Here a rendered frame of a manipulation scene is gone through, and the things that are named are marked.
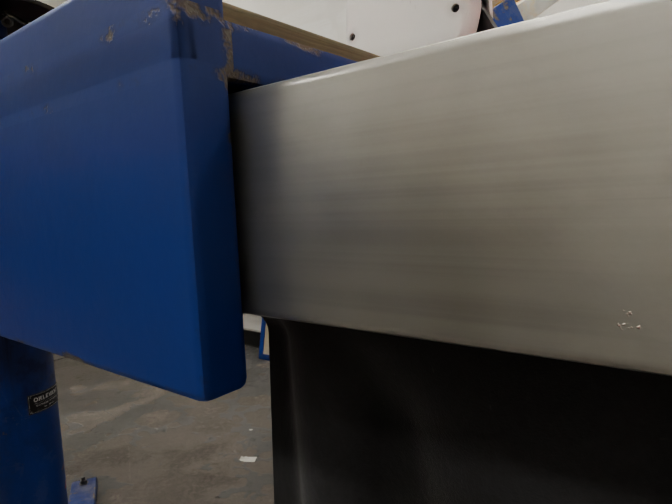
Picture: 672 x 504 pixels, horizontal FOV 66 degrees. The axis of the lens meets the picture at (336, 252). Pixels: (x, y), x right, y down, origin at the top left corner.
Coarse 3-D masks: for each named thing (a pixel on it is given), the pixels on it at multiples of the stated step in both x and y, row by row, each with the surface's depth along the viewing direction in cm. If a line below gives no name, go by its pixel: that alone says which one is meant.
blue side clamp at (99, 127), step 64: (128, 0) 8; (192, 0) 8; (0, 64) 11; (64, 64) 10; (128, 64) 8; (192, 64) 8; (256, 64) 9; (320, 64) 10; (0, 128) 12; (64, 128) 10; (128, 128) 8; (192, 128) 8; (0, 192) 12; (64, 192) 10; (128, 192) 9; (192, 192) 8; (0, 256) 12; (64, 256) 10; (128, 256) 9; (192, 256) 8; (0, 320) 13; (64, 320) 11; (128, 320) 9; (192, 320) 8; (192, 384) 8
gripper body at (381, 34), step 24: (360, 0) 38; (384, 0) 36; (408, 0) 35; (432, 0) 34; (456, 0) 33; (480, 0) 34; (360, 24) 38; (384, 24) 36; (408, 24) 35; (432, 24) 34; (456, 24) 33; (360, 48) 38; (384, 48) 37; (408, 48) 36
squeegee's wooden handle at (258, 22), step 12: (228, 12) 22; (240, 12) 23; (252, 12) 23; (240, 24) 23; (252, 24) 23; (264, 24) 24; (276, 24) 24; (288, 24) 25; (288, 36) 25; (300, 36) 26; (312, 36) 27; (324, 48) 27; (336, 48) 28; (348, 48) 29; (360, 60) 30
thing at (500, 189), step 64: (640, 0) 5; (384, 64) 7; (448, 64) 6; (512, 64) 6; (576, 64) 5; (640, 64) 5; (256, 128) 8; (320, 128) 7; (384, 128) 7; (448, 128) 6; (512, 128) 6; (576, 128) 5; (640, 128) 5; (256, 192) 8; (320, 192) 8; (384, 192) 7; (448, 192) 6; (512, 192) 6; (576, 192) 5; (640, 192) 5; (256, 256) 9; (320, 256) 8; (384, 256) 7; (448, 256) 6; (512, 256) 6; (576, 256) 5; (640, 256) 5; (320, 320) 8; (384, 320) 7; (448, 320) 6; (512, 320) 6; (576, 320) 6; (640, 320) 5
